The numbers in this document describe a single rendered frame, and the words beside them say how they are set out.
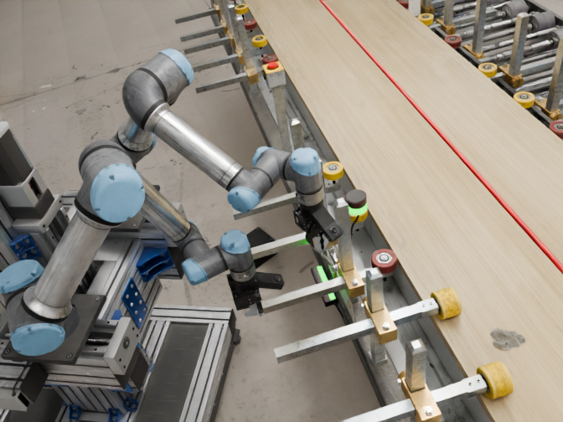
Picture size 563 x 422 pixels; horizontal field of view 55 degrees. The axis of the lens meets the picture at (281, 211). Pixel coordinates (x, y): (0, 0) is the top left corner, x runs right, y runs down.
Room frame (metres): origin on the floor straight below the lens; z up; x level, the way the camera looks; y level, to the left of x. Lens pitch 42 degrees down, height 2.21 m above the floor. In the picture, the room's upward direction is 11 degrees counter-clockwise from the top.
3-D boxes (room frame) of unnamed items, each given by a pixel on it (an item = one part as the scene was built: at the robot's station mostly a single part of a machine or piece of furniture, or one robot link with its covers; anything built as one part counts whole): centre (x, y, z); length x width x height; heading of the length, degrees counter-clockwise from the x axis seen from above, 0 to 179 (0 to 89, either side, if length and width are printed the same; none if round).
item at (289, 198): (1.60, -0.03, 0.81); 0.43 x 0.03 x 0.04; 97
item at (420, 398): (0.64, -0.24, 0.95); 0.13 x 0.06 x 0.05; 7
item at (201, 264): (1.06, 0.25, 1.12); 0.11 x 0.11 x 0.08; 20
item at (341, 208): (1.16, -0.17, 0.92); 0.03 x 0.03 x 0.48; 7
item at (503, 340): (0.77, -0.52, 0.91); 0.09 x 0.07 x 0.02; 67
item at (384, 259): (1.13, -0.29, 0.85); 0.08 x 0.08 x 0.11
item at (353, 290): (1.13, -0.18, 0.85); 0.13 x 0.06 x 0.05; 7
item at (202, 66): (2.84, 0.13, 0.83); 0.43 x 0.03 x 0.04; 97
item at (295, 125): (1.65, -0.11, 0.90); 0.03 x 0.03 x 0.48; 7
